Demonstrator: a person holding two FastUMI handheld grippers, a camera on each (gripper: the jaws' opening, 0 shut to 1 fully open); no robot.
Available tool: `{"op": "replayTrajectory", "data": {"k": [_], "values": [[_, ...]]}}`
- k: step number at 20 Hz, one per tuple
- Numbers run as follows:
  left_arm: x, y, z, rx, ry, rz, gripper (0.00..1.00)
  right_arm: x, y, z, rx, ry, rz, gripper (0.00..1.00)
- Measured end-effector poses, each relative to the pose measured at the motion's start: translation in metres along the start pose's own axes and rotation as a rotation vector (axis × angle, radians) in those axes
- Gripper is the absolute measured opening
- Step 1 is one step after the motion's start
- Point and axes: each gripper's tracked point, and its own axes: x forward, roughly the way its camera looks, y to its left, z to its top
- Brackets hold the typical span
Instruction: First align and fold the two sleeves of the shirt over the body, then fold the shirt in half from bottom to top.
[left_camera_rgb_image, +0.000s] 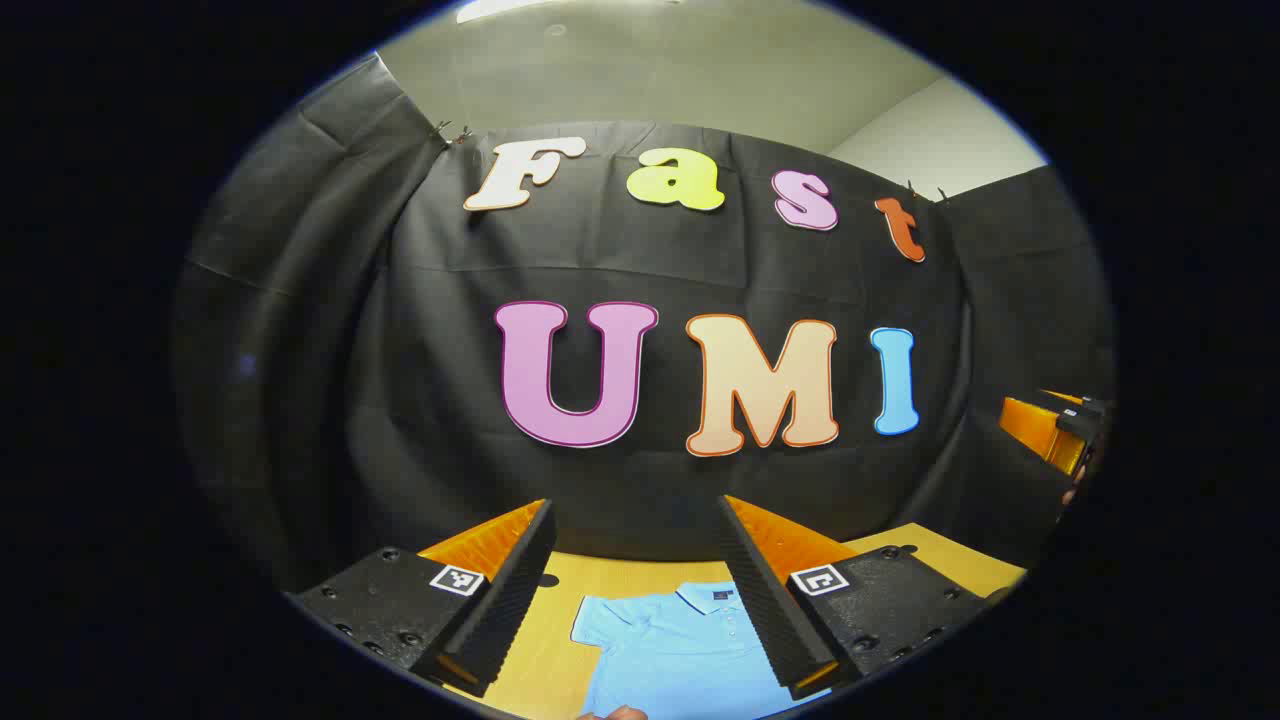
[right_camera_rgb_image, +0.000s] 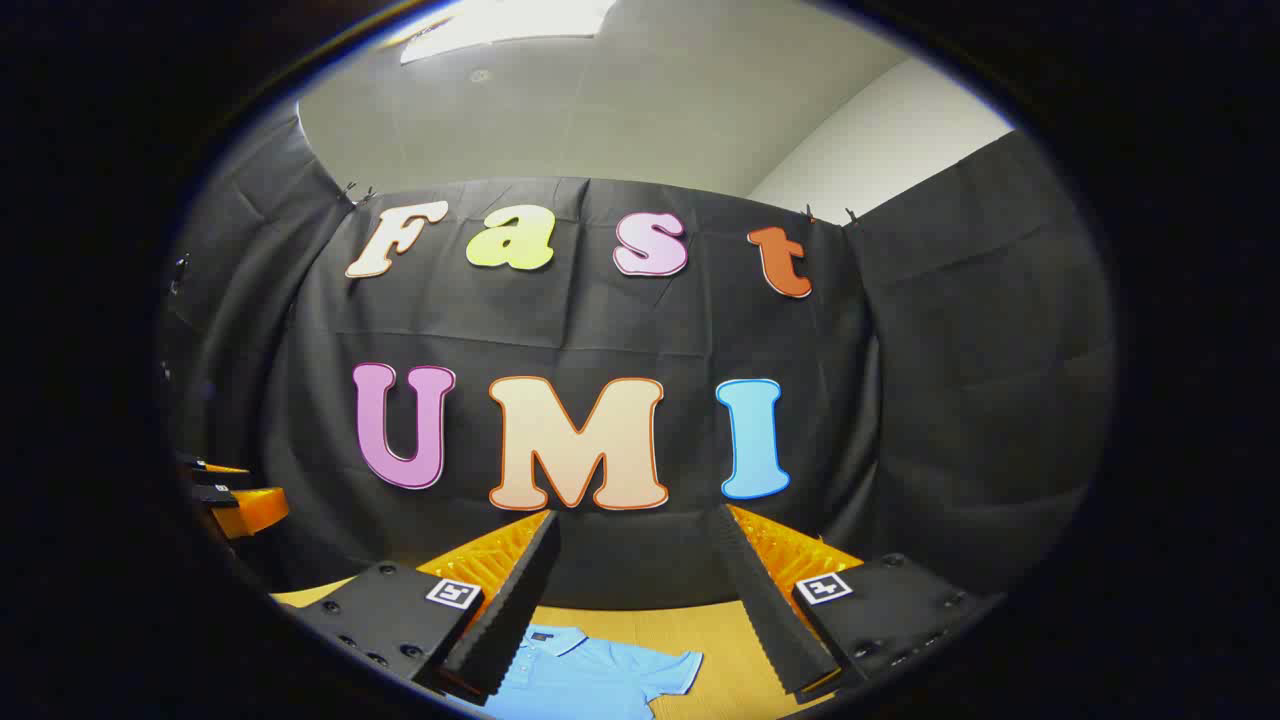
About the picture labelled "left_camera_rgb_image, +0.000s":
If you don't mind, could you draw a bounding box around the black backdrop cloth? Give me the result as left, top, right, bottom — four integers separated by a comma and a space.
172, 52, 1116, 591

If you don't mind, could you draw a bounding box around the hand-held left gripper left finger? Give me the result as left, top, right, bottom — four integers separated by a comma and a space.
285, 498, 558, 699

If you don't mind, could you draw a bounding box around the light blue T-shirt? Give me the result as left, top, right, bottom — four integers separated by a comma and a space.
570, 582, 831, 720

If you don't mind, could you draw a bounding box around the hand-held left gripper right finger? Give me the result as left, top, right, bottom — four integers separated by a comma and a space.
716, 494, 993, 702

